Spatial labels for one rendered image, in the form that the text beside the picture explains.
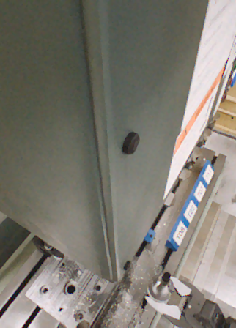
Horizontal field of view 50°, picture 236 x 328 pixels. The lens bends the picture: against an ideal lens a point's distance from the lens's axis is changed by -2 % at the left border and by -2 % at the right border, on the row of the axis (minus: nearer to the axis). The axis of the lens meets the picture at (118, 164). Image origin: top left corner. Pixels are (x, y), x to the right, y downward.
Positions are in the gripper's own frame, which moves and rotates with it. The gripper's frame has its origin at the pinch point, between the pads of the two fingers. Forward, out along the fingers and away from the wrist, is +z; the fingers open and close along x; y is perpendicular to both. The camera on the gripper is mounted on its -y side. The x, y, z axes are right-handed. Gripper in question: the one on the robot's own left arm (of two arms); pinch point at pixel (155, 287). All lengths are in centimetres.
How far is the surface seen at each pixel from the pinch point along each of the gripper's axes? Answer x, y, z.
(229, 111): 100, 17, 4
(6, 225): -2, 36, 68
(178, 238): 26.7, 24.7, 0.5
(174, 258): 20.1, 28.3, -1.6
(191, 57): -2, -60, 4
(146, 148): -8, -57, 4
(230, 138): 100, 33, -2
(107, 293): -4.5, 19.5, 12.5
